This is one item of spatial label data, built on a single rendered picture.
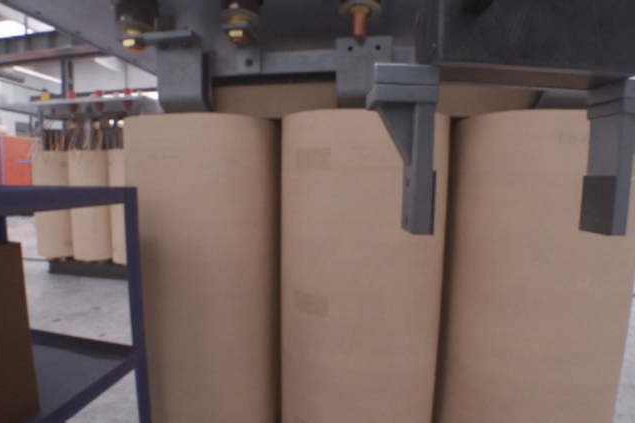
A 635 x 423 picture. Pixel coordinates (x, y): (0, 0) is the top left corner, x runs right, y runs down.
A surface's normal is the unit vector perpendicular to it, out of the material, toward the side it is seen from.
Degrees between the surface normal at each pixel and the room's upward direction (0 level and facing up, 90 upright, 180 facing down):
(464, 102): 90
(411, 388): 90
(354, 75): 90
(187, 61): 90
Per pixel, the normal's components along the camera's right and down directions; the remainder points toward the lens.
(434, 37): -1.00, -0.01
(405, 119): 0.02, 0.10
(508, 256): -0.56, 0.07
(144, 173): -0.20, 0.10
